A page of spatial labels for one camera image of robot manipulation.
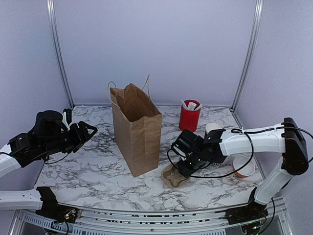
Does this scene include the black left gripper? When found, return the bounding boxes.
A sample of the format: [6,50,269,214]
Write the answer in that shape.
[42,120,97,157]

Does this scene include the brown cardboard cup carrier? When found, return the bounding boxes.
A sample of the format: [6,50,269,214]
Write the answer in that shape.
[161,164,190,188]

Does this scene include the brown paper bag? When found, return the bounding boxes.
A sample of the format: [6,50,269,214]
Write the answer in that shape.
[107,78,162,177]

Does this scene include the black paper coffee cup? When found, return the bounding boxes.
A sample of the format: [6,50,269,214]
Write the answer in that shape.
[212,160,229,167]

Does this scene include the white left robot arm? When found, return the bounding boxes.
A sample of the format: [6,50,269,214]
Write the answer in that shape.
[0,109,98,223]

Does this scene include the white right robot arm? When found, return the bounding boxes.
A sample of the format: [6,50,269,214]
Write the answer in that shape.
[171,117,310,224]

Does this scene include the black stacked paper cup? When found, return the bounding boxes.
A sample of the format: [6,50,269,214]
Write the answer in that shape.
[205,123,222,134]

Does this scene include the red cylindrical canister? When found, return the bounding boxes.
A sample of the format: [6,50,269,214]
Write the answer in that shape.
[179,99,201,132]

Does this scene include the orange white bowl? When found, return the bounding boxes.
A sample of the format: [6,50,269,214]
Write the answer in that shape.
[233,156,256,178]

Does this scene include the white sugar stick packets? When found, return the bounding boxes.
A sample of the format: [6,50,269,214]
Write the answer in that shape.
[181,100,202,111]

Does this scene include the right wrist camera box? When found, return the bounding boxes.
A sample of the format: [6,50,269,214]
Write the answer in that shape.
[171,129,204,158]

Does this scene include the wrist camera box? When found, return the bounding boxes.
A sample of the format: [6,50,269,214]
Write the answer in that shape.
[171,129,204,158]
[62,108,72,130]

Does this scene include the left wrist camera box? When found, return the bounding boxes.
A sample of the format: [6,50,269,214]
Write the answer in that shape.
[62,108,72,130]

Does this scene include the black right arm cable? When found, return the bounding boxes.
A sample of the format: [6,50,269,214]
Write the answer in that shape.
[167,127,313,179]

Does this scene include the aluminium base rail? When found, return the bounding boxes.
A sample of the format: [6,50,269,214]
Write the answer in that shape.
[9,197,294,235]

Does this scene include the aluminium frame post left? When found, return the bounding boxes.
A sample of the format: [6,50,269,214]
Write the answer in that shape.
[46,0,75,109]

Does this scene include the aluminium frame post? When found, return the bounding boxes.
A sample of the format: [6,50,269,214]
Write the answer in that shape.
[231,0,264,110]
[46,0,75,109]

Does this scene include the aluminium frame post right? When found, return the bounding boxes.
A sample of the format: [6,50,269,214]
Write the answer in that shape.
[231,0,264,110]

